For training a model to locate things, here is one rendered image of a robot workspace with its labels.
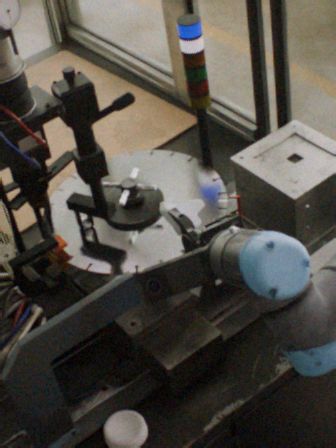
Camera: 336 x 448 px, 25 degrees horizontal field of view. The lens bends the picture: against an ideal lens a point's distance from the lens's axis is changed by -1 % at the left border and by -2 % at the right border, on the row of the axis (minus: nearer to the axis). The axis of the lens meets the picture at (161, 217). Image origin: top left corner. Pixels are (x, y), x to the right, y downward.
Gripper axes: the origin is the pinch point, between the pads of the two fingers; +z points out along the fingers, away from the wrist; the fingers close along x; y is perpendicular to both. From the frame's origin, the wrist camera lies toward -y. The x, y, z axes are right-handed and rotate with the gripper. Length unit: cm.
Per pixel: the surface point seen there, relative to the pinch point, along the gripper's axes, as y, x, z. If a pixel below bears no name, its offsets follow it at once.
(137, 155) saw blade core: 7.3, 13.9, 28.4
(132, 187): 0.5, 10.1, 13.4
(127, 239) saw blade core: -4.0, 2.6, 11.3
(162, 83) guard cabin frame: 33, 26, 78
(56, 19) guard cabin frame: 22, 56, 116
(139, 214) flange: 0.0, 5.4, 13.6
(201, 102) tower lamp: 23.6, 18.9, 29.6
